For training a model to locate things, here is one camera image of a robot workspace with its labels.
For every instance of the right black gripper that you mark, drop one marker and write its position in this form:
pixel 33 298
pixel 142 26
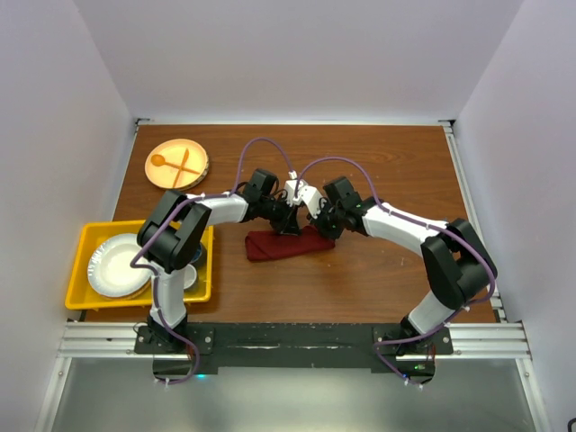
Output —
pixel 331 235

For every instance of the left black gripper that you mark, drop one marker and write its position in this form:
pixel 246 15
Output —
pixel 287 224

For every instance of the dark red cloth napkin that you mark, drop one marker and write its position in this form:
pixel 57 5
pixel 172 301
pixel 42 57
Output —
pixel 264 246

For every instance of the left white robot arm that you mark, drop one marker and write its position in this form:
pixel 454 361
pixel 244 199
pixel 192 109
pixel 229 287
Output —
pixel 171 236

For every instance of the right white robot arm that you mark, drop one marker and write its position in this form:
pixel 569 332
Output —
pixel 459 269

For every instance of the dark blue mug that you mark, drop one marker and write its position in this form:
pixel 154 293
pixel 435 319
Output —
pixel 198 256

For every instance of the grey white mug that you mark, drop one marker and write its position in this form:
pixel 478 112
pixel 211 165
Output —
pixel 190 277

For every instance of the orange round plate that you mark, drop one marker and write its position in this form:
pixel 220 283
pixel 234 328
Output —
pixel 173 150

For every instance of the orange plastic fork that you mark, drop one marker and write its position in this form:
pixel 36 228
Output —
pixel 181 168

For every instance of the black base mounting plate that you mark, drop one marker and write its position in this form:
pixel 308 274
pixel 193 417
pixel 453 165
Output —
pixel 376 347

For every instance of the orange plastic spoon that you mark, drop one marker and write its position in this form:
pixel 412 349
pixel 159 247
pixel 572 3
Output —
pixel 158 160

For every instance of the white paper plate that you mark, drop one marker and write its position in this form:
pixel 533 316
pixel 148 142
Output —
pixel 109 269

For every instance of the yellow plastic bin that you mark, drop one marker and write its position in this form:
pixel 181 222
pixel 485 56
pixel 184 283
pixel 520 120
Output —
pixel 80 294

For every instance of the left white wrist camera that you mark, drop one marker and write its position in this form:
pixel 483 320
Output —
pixel 293 189

